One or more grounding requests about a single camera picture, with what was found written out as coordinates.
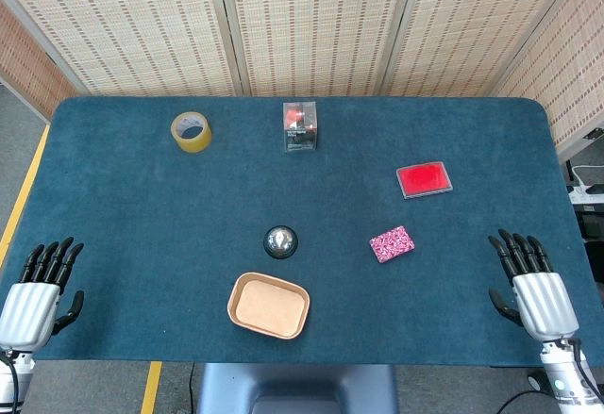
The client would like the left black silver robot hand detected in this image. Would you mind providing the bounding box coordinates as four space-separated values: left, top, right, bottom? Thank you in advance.
0 237 85 353

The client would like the pink patterned card pack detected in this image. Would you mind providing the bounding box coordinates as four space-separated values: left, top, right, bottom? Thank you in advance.
369 224 415 264

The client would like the blue felt table cover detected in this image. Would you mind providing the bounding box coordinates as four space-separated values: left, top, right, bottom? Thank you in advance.
0 96 603 368

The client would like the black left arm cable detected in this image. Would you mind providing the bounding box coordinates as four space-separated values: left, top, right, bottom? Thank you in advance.
0 351 21 414

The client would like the white power strip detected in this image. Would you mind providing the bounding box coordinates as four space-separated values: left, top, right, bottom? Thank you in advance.
568 182 604 206

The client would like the red stamp pad case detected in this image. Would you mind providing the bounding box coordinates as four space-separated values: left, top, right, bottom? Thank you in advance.
395 160 455 200

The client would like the black box on shelf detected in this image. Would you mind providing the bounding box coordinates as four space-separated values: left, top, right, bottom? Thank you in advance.
578 206 604 241

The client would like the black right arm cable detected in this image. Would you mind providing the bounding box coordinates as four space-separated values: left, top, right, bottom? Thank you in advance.
560 337 604 394

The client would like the orange woven screen panel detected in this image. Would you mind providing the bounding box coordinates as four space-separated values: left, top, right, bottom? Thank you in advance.
0 1 79 121

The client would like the tan paper tray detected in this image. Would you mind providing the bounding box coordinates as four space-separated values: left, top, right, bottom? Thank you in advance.
226 271 311 340

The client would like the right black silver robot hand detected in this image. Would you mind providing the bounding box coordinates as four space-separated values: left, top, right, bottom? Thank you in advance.
488 228 580 342

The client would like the woven bamboo screen panel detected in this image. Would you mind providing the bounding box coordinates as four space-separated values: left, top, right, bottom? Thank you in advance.
381 0 591 98
0 0 237 97
493 0 604 160
216 0 419 98

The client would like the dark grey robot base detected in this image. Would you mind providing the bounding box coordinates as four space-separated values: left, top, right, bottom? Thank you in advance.
196 364 398 414

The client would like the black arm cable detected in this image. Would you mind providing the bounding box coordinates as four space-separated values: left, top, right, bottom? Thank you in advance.
0 351 21 414
560 337 604 394

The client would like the clear plastic box red black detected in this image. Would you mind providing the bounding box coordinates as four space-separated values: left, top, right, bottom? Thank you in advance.
282 101 318 154

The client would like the chrome black call bell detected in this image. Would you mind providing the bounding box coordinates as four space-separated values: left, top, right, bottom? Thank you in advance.
262 224 299 260

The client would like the yellowish packing tape roll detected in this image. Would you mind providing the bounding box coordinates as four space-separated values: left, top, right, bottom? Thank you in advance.
170 110 213 155

